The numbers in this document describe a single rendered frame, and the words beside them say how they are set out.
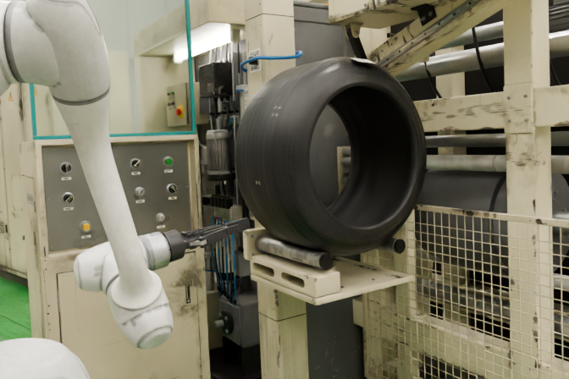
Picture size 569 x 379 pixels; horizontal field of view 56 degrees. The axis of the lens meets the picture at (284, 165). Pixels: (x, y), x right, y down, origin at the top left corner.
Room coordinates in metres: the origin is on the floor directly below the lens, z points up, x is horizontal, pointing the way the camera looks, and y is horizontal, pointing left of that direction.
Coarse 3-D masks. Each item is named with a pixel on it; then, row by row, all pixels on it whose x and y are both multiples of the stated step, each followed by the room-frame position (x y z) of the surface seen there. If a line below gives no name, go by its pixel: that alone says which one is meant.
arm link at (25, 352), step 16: (0, 352) 0.53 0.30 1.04; (16, 352) 0.53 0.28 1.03; (32, 352) 0.54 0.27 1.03; (48, 352) 0.54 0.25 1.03; (64, 352) 0.54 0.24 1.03; (0, 368) 0.49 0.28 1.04; (16, 368) 0.50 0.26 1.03; (32, 368) 0.50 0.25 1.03; (48, 368) 0.51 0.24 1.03; (64, 368) 0.52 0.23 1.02; (80, 368) 0.55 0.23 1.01
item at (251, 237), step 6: (252, 228) 1.73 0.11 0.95; (258, 228) 1.72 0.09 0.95; (264, 228) 1.73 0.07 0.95; (246, 234) 1.69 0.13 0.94; (252, 234) 1.70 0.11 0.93; (258, 234) 1.72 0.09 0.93; (264, 234) 1.72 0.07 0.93; (270, 234) 1.74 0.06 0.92; (246, 240) 1.69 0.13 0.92; (252, 240) 1.70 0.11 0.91; (282, 240) 1.77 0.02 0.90; (246, 246) 1.69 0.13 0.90; (252, 246) 1.70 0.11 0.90; (246, 252) 1.69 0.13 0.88; (252, 252) 1.70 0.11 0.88; (258, 252) 1.71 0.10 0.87; (264, 252) 1.72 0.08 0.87; (246, 258) 1.70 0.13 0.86
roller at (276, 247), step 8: (264, 240) 1.68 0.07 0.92; (272, 240) 1.66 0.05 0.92; (264, 248) 1.67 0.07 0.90; (272, 248) 1.63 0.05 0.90; (280, 248) 1.59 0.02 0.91; (288, 248) 1.56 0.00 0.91; (296, 248) 1.54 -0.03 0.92; (304, 248) 1.52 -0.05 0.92; (288, 256) 1.56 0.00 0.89; (296, 256) 1.52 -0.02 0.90; (304, 256) 1.49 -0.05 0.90; (312, 256) 1.46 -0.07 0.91; (320, 256) 1.43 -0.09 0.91; (328, 256) 1.44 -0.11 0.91; (312, 264) 1.46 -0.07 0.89; (320, 264) 1.42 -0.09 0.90; (328, 264) 1.43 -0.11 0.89
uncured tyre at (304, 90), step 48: (288, 96) 1.41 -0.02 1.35; (336, 96) 1.79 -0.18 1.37; (384, 96) 1.71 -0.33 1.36; (240, 144) 1.52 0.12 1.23; (288, 144) 1.37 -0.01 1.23; (384, 144) 1.81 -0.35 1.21; (288, 192) 1.38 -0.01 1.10; (384, 192) 1.77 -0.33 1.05; (288, 240) 1.55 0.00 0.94; (336, 240) 1.44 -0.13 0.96; (384, 240) 1.56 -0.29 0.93
